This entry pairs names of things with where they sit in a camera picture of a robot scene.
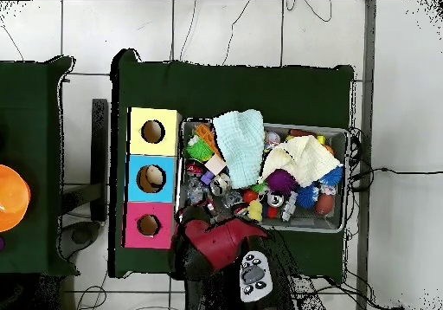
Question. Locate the mint waffle cloth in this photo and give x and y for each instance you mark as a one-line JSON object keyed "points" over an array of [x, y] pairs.
{"points": [[242, 147]]}

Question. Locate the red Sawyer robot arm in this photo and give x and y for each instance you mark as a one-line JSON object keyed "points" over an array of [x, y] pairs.
{"points": [[221, 240]]}

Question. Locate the wooden three-hole box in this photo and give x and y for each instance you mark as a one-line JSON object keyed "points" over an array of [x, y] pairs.
{"points": [[135, 185]]}

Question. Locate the plain wooden block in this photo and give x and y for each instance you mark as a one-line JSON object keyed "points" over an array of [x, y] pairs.
{"points": [[215, 164]]}

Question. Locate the green spiky toy with eyes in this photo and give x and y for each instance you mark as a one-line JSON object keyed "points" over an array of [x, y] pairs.
{"points": [[199, 149]]}

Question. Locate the orange plastic grid toy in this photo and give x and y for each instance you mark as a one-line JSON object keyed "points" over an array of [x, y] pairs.
{"points": [[207, 136]]}

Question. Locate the white baseball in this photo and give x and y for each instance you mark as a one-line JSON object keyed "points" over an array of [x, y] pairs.
{"points": [[272, 139]]}

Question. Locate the purple spiky ball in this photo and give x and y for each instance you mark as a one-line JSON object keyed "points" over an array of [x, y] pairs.
{"points": [[282, 182]]}

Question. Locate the dark green table cloth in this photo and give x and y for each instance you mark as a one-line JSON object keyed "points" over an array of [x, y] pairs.
{"points": [[31, 116], [242, 91]]}

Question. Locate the cream waffle cloth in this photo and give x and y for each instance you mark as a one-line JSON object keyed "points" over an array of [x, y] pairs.
{"points": [[304, 161]]}

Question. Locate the blue spiky ball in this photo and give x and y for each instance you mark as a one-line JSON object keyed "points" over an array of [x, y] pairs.
{"points": [[306, 196]]}

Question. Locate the reddish brown ball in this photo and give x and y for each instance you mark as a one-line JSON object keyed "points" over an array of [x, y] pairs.
{"points": [[324, 204]]}

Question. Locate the black upright panel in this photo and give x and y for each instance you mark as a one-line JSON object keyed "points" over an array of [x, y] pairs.
{"points": [[99, 150]]}

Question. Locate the grey rounded base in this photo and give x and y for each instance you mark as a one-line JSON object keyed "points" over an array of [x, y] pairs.
{"points": [[79, 235]]}

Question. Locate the orange round object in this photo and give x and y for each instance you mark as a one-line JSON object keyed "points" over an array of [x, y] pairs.
{"points": [[14, 199]]}

